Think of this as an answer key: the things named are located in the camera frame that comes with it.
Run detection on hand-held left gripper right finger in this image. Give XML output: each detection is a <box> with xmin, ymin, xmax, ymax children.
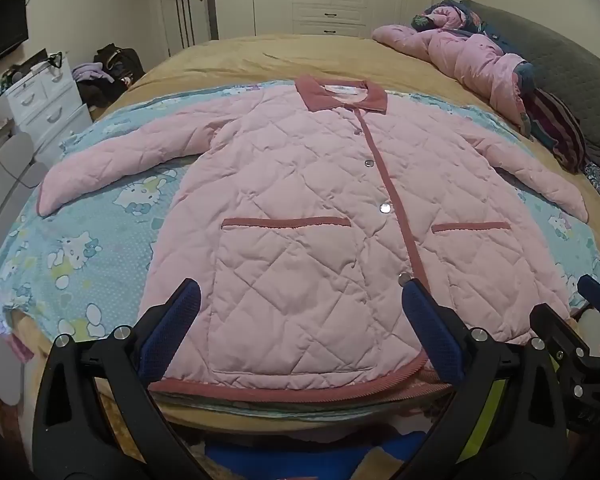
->
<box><xmin>401</xmin><ymin>280</ymin><xmax>573</xmax><ymax>480</ymax></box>

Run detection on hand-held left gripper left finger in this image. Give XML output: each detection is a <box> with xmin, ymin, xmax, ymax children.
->
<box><xmin>31</xmin><ymin>277</ymin><xmax>203</xmax><ymax>480</ymax></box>

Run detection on pink quilted jacket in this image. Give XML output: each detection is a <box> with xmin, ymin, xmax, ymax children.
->
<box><xmin>39</xmin><ymin>75</ymin><xmax>590</xmax><ymax>402</ymax></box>

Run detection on purple clothes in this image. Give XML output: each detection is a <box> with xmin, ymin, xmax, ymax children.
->
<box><xmin>71</xmin><ymin>62</ymin><xmax>113</xmax><ymax>84</ymax></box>

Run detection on blue cartoon printed blanket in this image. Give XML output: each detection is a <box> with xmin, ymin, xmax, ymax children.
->
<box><xmin>0</xmin><ymin>79</ymin><xmax>600</xmax><ymax>356</ymax></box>

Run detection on dark striped cloth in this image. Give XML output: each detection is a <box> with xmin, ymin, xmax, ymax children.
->
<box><xmin>522</xmin><ymin>87</ymin><xmax>588</xmax><ymax>175</ymax></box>

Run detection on grey quilted headboard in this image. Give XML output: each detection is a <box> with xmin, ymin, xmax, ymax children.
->
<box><xmin>462</xmin><ymin>0</ymin><xmax>600</xmax><ymax>196</ymax></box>

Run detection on white drawer cabinet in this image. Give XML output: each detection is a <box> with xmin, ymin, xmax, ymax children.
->
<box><xmin>4</xmin><ymin>57</ymin><xmax>93</xmax><ymax>153</ymax></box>

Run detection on black bag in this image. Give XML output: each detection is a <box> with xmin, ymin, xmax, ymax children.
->
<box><xmin>92</xmin><ymin>44</ymin><xmax>146</xmax><ymax>92</ymax></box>

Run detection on bed with tan cover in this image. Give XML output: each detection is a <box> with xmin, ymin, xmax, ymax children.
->
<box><xmin>0</xmin><ymin>34</ymin><xmax>600</xmax><ymax>436</ymax></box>

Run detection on pink puffy coat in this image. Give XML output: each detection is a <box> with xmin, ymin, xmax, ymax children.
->
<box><xmin>371</xmin><ymin>4</ymin><xmax>536</xmax><ymax>133</ymax></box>

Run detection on white door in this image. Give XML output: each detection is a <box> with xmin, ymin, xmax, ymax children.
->
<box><xmin>159</xmin><ymin>0</ymin><xmax>217</xmax><ymax>58</ymax></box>

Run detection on dark floral cloth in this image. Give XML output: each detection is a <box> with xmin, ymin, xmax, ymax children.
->
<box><xmin>411</xmin><ymin>0</ymin><xmax>518</xmax><ymax>56</ymax></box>

